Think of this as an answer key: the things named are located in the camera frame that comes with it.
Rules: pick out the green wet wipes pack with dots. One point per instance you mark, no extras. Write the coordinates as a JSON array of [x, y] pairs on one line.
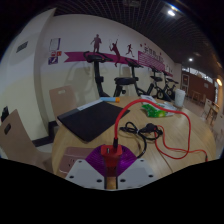
[[155, 110]]

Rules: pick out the wooden chairs and tables group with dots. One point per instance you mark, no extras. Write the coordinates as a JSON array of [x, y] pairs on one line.
[[213, 110]]

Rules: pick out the ceiling lights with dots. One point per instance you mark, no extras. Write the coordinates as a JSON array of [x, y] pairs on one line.
[[171, 13]]

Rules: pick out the red charger block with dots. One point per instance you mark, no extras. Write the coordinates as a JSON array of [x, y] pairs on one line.
[[111, 160]]

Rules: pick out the white cup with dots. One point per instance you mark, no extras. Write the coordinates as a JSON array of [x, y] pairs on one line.
[[180, 97]]

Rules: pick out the black exercise bike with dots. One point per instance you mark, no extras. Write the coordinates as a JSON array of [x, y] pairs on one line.
[[128, 81], [170, 88], [156, 87], [97, 76]]

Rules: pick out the white booklet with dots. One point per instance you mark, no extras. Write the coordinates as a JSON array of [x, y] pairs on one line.
[[148, 98]]

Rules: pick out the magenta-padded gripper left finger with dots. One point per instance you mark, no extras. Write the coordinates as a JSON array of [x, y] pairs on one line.
[[85, 173]]

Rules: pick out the wall posters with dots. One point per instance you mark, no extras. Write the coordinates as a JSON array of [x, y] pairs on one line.
[[54, 45]]

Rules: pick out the grey wall sign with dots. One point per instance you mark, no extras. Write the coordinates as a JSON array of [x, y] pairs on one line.
[[22, 46]]

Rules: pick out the magenta sports wall decal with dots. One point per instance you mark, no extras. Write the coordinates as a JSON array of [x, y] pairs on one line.
[[75, 56]]

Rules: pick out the black flat mat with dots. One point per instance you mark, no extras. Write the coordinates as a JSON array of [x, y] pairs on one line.
[[90, 120]]

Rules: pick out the blue and orange tube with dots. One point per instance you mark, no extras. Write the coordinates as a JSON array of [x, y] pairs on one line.
[[110, 99]]

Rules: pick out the round wall lamp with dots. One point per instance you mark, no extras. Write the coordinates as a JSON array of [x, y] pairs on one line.
[[219, 82]]

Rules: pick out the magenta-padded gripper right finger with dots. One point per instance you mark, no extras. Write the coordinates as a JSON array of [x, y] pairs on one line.
[[136, 173]]

